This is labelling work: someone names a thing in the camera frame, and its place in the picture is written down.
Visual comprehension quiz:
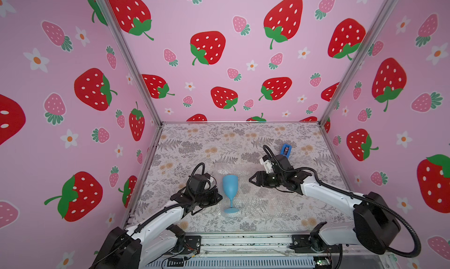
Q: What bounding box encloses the blue plastic wine glass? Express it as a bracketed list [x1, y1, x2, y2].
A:
[222, 175, 240, 214]

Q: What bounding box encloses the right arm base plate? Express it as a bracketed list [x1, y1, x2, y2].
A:
[289, 235, 339, 254]

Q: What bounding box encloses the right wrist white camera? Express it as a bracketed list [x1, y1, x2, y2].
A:
[260, 155, 274, 174]

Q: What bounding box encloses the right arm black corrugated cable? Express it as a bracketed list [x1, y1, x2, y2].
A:
[262, 144, 422, 258]

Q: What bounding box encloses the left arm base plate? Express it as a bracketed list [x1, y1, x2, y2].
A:
[173, 235, 202, 255]

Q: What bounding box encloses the blue tape dispenser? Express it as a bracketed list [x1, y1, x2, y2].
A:
[280, 144, 292, 158]

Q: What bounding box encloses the white vented cable duct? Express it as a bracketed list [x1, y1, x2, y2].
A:
[144, 256, 316, 269]

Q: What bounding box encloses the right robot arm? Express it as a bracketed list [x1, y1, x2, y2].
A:
[249, 168, 401, 255]

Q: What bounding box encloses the aluminium rail frame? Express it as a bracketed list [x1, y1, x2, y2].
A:
[193, 232, 339, 258]

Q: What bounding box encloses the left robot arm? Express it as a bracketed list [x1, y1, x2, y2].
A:
[91, 187, 223, 269]

